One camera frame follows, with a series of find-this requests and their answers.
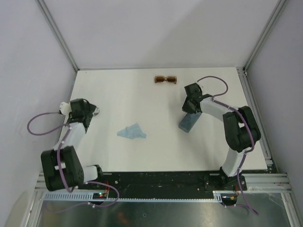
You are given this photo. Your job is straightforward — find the newspaper print pouch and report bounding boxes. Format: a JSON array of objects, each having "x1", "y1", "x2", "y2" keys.
[{"x1": 92, "y1": 107, "x2": 100, "y2": 116}]

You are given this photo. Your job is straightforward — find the blue glasses case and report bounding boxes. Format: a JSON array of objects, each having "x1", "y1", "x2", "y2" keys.
[{"x1": 178, "y1": 113, "x2": 202, "y2": 133}]

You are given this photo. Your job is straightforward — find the brown sunglasses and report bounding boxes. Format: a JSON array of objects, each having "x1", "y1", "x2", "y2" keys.
[{"x1": 154, "y1": 76, "x2": 177, "y2": 84}]

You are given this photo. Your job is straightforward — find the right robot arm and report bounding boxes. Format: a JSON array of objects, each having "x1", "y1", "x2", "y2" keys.
[{"x1": 178, "y1": 83, "x2": 261, "y2": 190}]

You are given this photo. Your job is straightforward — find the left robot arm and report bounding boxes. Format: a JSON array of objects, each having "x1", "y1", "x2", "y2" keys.
[{"x1": 41, "y1": 98, "x2": 105, "y2": 192}]

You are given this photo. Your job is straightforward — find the crumpled blue cleaning cloth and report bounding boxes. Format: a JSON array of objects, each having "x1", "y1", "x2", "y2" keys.
[{"x1": 117, "y1": 123, "x2": 147, "y2": 140}]

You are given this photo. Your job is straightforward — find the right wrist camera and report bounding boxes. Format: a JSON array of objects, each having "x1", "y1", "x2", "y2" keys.
[{"x1": 196, "y1": 81, "x2": 204, "y2": 89}]

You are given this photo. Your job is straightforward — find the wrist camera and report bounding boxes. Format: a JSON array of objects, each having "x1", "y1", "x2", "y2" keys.
[
  {"x1": 59, "y1": 102, "x2": 71, "y2": 116},
  {"x1": 196, "y1": 81, "x2": 204, "y2": 89}
]

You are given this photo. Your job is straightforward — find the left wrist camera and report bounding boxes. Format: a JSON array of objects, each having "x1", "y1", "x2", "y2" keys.
[{"x1": 59, "y1": 102, "x2": 71, "y2": 116}]

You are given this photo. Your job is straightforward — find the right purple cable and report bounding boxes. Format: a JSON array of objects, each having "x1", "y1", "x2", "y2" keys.
[{"x1": 197, "y1": 76, "x2": 259, "y2": 216}]

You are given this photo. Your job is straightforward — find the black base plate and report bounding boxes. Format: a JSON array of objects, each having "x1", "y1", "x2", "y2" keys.
[{"x1": 78, "y1": 170, "x2": 248, "y2": 199}]

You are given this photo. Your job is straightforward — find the left aluminium corner post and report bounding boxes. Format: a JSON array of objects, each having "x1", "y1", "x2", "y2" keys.
[{"x1": 35, "y1": 0, "x2": 79, "y2": 72}]

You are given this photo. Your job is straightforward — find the aluminium corner post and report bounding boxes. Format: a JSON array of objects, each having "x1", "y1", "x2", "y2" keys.
[
  {"x1": 35, "y1": 0, "x2": 79, "y2": 72},
  {"x1": 242, "y1": 0, "x2": 289, "y2": 72}
]

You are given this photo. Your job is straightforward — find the white cable duct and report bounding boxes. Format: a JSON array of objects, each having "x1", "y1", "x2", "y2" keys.
[{"x1": 42, "y1": 191, "x2": 224, "y2": 203}]

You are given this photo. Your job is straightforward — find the aluminium frame rail front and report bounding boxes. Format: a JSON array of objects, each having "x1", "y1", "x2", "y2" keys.
[{"x1": 34, "y1": 173, "x2": 292, "y2": 193}]

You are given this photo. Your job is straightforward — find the right aluminium corner post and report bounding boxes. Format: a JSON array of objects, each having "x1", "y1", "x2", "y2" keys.
[{"x1": 242, "y1": 0, "x2": 289, "y2": 72}]

